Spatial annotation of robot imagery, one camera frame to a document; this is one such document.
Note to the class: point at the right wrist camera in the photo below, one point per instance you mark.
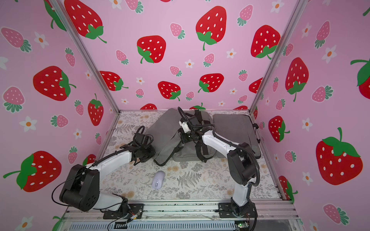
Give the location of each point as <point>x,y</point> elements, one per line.
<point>186,123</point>

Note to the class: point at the aluminium frame post left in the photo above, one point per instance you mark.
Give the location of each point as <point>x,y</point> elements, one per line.
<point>75,36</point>

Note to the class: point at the grey backpack with black straps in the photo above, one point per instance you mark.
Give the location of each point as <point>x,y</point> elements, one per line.
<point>168,144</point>

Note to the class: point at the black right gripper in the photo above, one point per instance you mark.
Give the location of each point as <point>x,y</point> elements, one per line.
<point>195,122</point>

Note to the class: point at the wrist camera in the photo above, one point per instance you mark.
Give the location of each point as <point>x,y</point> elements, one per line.
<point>143,140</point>
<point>186,123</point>

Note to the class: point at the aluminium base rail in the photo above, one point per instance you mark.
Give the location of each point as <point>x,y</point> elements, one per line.
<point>187,215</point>

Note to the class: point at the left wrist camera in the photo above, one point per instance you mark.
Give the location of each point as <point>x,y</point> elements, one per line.
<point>143,140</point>

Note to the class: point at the grey laptop sleeve bag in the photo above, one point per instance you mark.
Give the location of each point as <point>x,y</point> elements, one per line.
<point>239,129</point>

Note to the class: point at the aluminium frame post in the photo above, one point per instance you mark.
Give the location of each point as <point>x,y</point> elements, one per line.
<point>75,36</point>
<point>290,27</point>

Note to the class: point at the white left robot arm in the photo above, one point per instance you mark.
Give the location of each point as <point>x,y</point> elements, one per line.
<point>81,189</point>

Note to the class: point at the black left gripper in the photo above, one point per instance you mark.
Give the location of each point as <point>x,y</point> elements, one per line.
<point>152,152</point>

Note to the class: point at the aluminium frame post right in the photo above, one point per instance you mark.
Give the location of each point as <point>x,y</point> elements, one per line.
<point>290,27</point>

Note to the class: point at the lilac computer mouse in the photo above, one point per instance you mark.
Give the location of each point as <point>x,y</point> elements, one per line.
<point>158,180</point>

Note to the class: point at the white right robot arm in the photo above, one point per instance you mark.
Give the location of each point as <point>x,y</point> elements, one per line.
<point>243,166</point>

